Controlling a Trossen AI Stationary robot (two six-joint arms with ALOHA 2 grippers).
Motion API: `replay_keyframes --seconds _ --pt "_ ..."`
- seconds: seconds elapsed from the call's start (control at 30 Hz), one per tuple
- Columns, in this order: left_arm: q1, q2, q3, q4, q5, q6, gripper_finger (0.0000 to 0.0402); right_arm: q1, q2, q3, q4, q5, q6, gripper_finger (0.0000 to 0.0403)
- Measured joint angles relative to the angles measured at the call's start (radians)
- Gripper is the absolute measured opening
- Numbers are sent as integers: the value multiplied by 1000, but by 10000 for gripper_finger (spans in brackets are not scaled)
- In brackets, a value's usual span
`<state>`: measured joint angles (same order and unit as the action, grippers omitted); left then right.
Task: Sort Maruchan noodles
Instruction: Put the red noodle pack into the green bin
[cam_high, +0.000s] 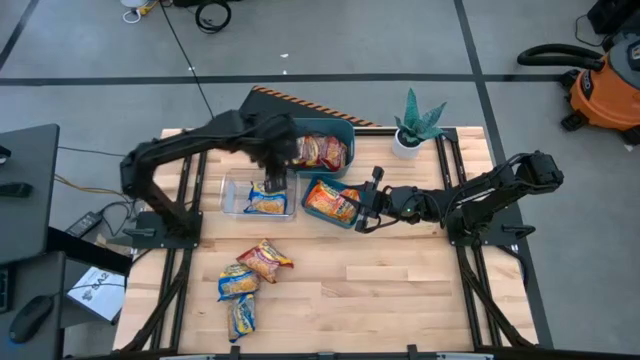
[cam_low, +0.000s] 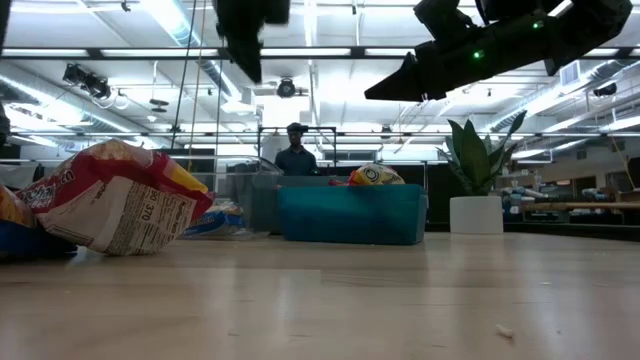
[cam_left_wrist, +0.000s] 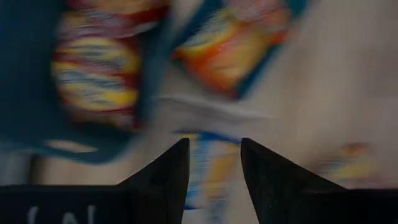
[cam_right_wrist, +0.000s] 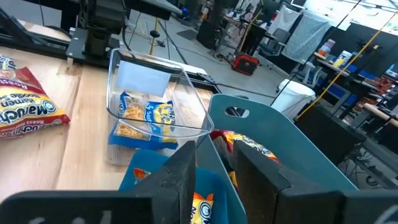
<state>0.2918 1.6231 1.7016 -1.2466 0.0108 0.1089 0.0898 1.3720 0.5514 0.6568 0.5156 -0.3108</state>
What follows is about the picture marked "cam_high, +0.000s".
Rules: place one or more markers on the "black desk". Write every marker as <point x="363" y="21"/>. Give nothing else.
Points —
<point x="30" y="210"/>

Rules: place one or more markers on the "black aluminium table frame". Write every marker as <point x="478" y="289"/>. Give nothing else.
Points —
<point x="172" y="300"/>
<point x="472" y="295"/>

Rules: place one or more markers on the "black desk leg beam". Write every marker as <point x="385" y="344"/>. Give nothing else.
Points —
<point x="90" y="250"/>

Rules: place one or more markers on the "clear plastic bin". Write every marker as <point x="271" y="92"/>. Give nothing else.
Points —
<point x="232" y="197"/>

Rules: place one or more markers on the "large teal plastic bin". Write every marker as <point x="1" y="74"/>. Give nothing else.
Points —
<point x="345" y="132"/>

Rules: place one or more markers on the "black remote-like device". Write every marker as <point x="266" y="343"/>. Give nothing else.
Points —
<point x="15" y="190"/>

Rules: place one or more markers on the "black ramp with orange stripes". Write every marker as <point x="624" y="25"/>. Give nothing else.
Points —
<point x="280" y="102"/>

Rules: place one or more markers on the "orange shop vacuum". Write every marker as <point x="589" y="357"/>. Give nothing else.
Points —
<point x="607" y="90"/>

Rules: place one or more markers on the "orange Maruchan noodle packet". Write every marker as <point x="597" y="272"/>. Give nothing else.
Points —
<point x="325" y="200"/>

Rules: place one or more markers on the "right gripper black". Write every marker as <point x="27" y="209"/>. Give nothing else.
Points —
<point x="382" y="202"/>

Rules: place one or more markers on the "dark desk with mouse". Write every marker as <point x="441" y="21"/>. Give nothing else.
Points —
<point x="45" y="280"/>

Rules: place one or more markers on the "black keyboard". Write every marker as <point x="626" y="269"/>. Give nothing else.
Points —
<point x="4" y="290"/>

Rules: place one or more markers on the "black table edge bar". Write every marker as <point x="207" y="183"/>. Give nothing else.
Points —
<point x="350" y="356"/>

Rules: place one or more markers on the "blue Maruchan noodle packet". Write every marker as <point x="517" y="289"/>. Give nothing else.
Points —
<point x="238" y="282"/>
<point x="267" y="204"/>
<point x="241" y="317"/>

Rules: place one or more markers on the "red Maruchan noodle packet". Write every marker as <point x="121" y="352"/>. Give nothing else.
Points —
<point x="307" y="150"/>
<point x="265" y="260"/>

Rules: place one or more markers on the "white printed paper sheet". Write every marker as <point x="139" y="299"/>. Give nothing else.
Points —
<point x="97" y="295"/>

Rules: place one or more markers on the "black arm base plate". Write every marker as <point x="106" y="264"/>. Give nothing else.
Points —
<point x="505" y="232"/>
<point x="150" y="235"/>

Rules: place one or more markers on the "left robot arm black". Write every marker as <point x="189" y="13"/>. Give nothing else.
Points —
<point x="175" y="142"/>

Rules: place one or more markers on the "black power adapter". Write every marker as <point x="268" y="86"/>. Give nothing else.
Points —
<point x="84" y="224"/>

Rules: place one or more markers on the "black equipment case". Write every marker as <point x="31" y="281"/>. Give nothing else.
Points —
<point x="615" y="15"/>

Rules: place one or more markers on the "small teal plastic bin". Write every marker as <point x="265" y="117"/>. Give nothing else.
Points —
<point x="306" y="202"/>

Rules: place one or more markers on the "succulent in white pot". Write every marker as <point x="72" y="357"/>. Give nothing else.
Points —
<point x="415" y="127"/>

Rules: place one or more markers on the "red roast beef noodle packet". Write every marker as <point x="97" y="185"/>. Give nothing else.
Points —
<point x="334" y="152"/>

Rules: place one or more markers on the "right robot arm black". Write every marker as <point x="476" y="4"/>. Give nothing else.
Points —
<point x="500" y="185"/>

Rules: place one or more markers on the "black computer mouse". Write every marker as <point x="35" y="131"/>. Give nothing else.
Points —
<point x="30" y="317"/>

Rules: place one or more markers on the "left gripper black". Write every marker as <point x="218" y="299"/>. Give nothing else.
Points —
<point x="275" y="145"/>

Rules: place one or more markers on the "yellow plug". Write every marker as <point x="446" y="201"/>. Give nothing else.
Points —
<point x="148" y="6"/>

